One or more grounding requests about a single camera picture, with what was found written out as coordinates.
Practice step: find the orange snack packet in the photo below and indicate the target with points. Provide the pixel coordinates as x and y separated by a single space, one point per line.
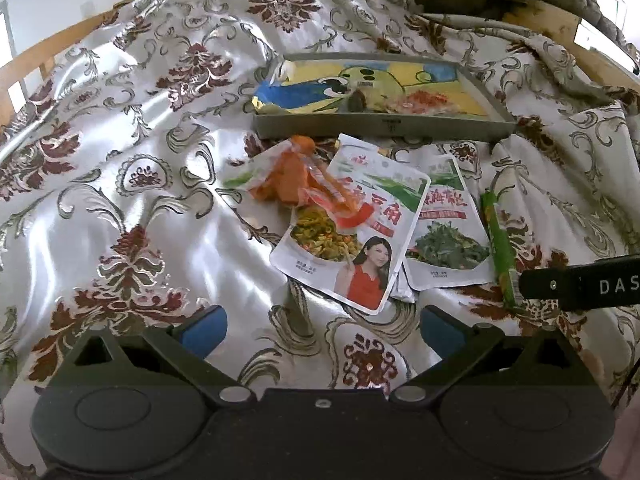
280 175

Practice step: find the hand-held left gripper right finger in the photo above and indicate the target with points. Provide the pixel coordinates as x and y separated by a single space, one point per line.
440 330

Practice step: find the clear red-orange snack packet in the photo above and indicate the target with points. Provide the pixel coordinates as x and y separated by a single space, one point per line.
335 200

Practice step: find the cartoon print snack bag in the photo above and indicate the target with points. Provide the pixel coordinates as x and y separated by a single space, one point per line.
320 85

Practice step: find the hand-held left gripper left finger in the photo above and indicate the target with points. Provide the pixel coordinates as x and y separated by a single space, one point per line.
205 332

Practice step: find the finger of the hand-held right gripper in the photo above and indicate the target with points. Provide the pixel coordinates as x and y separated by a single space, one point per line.
575 285

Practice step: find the white pouch with portrait print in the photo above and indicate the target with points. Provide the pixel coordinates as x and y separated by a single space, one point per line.
380 200

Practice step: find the small dark object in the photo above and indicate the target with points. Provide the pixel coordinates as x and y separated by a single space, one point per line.
357 102

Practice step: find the clear noodle snack packet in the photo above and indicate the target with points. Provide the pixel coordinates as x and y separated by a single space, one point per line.
417 102

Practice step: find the floral printed blanket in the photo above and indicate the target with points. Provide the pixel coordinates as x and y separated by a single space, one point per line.
125 220

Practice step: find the wooden bed frame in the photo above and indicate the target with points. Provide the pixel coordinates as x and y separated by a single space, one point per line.
30 55

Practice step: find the green stick snack packet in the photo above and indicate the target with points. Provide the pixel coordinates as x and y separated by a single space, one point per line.
500 245

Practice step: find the grey rectangular tray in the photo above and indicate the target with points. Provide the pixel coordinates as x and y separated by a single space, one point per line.
350 126

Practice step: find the white pouch with greens print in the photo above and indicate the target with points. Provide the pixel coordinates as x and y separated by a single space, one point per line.
450 240

